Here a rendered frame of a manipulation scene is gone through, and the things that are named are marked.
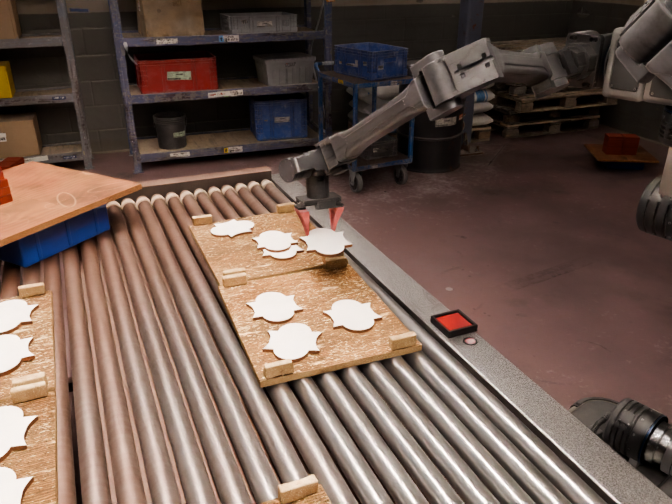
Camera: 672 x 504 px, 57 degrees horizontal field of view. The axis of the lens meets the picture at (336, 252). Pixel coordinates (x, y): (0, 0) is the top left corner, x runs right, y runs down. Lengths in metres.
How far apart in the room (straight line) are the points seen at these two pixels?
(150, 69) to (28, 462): 4.64
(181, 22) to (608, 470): 5.02
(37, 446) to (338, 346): 0.58
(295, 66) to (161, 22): 1.20
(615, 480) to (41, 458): 0.92
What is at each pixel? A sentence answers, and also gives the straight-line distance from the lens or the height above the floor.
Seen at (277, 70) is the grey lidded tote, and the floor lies 0.77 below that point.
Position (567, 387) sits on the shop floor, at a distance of 2.89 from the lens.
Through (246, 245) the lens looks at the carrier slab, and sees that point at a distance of 1.75.
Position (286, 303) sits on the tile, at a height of 0.94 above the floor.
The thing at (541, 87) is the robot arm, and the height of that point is 1.41.
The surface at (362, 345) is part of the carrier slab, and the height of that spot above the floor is 0.94.
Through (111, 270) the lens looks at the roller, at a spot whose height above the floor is 0.92.
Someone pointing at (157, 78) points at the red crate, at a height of 0.77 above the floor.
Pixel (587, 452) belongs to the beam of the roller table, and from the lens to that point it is 1.17.
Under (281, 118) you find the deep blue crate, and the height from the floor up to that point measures 0.34.
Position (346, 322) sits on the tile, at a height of 0.94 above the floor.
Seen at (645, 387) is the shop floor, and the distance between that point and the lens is 3.02.
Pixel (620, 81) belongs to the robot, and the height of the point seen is 1.41.
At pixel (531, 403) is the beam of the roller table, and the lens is 1.24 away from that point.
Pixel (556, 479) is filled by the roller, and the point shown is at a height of 0.91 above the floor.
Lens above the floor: 1.66
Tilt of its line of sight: 25 degrees down
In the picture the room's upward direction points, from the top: straight up
